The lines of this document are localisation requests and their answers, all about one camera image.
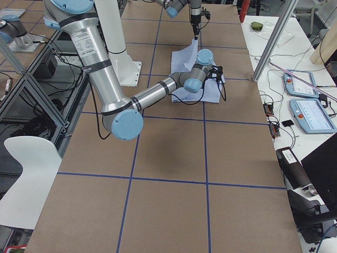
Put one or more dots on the teach pendant tablet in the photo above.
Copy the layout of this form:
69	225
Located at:
311	116
295	87

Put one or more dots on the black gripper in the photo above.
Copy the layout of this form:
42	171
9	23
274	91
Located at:
195	20
207	79

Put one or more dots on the white chair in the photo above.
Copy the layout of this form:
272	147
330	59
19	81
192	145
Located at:
23	202

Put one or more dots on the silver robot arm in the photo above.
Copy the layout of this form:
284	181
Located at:
174	7
96	31

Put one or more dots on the aluminium frame post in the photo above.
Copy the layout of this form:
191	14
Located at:
275	35

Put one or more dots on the red cylinder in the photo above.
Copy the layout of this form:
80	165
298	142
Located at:
244	9

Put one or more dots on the lower teach pendant tablet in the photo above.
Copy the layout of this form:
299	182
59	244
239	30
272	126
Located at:
311	116

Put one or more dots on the black monitor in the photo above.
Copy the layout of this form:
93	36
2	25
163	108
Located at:
320	167

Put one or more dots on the reacher grabber stick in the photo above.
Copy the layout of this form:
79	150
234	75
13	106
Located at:
302	80

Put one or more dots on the light blue striped shirt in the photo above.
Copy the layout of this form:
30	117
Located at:
191	66

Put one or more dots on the green cloth pouch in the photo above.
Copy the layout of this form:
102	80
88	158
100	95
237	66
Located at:
256	26

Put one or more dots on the upper teach pendant tablet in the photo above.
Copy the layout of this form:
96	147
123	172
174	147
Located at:
295	87

